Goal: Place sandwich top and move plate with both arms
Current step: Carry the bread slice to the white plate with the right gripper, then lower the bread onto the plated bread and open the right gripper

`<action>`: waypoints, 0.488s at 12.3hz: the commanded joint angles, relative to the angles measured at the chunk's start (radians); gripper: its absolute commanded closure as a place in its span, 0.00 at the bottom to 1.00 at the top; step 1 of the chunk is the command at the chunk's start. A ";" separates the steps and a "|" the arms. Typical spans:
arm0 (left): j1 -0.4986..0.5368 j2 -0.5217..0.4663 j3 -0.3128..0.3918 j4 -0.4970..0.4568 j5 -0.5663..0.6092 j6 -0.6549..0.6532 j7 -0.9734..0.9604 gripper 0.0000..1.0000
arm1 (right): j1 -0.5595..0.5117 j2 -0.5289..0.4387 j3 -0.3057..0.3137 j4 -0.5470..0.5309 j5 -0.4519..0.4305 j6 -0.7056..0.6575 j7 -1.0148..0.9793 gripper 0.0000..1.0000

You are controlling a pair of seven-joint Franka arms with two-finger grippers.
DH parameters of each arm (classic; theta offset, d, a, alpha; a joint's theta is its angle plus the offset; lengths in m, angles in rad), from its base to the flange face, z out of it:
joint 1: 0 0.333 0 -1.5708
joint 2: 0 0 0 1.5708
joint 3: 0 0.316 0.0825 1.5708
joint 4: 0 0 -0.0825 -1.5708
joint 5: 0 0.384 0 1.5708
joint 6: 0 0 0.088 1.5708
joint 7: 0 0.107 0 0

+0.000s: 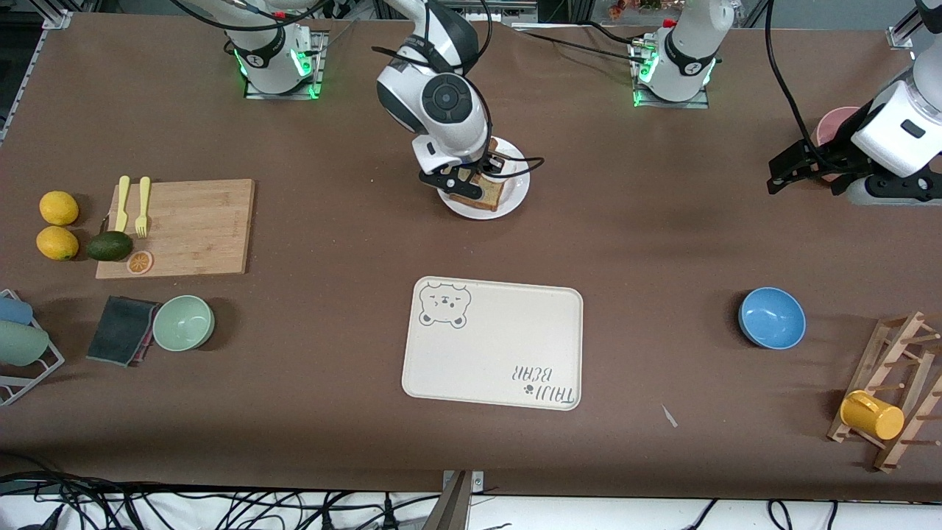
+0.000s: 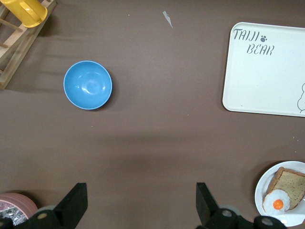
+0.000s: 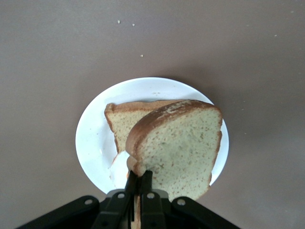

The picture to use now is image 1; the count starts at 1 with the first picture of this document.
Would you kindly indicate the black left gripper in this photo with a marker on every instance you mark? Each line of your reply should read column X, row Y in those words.
column 829, row 157

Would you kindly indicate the pink bowl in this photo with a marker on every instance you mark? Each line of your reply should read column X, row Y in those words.
column 835, row 125

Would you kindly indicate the bamboo cutting board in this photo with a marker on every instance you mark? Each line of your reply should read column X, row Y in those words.
column 191, row 228

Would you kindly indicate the yellow mug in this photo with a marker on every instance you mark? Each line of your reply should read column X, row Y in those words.
column 872, row 417

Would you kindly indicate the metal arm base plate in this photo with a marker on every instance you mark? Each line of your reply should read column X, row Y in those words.
column 684, row 104
column 283, row 96

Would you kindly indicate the light blue cup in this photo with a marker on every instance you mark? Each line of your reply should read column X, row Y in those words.
column 13, row 311

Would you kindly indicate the orange fruit slice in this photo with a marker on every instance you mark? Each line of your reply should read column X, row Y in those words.
column 139, row 262

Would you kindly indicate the dark grey sponge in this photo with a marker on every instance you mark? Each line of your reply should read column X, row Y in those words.
column 120, row 330

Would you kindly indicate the small white paper scrap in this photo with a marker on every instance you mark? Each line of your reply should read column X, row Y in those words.
column 669, row 416

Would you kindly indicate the round white plate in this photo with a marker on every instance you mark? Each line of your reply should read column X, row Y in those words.
column 519, row 191

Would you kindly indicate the sage green cup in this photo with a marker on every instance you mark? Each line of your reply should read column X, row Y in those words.
column 20, row 344

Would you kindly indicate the yellow plastic fork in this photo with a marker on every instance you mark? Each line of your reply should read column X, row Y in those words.
column 143, row 213

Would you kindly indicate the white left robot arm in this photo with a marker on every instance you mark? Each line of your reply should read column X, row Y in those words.
column 688, row 51

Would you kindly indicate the yellow plastic knife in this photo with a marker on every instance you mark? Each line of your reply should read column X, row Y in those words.
column 122, row 202

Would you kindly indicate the dark green avocado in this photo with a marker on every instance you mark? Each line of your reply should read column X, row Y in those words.
column 108, row 245

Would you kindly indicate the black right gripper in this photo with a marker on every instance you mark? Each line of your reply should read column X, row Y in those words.
column 489, row 163

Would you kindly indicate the blue bowl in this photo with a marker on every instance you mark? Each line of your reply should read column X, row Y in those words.
column 772, row 318

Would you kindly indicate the aluminium frame profile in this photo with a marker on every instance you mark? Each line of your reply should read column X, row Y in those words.
column 904, row 29

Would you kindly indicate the pale green bowl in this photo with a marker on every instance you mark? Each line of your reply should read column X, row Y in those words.
column 183, row 323

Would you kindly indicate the yellow lemon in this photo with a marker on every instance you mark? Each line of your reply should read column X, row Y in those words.
column 59, row 207
column 57, row 243

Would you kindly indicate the wooden mug rack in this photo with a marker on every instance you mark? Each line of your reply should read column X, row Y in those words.
column 894, row 346

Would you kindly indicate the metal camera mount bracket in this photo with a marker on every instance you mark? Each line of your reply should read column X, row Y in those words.
column 458, row 504

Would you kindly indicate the cream bear print tray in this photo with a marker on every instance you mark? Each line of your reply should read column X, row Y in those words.
column 493, row 346

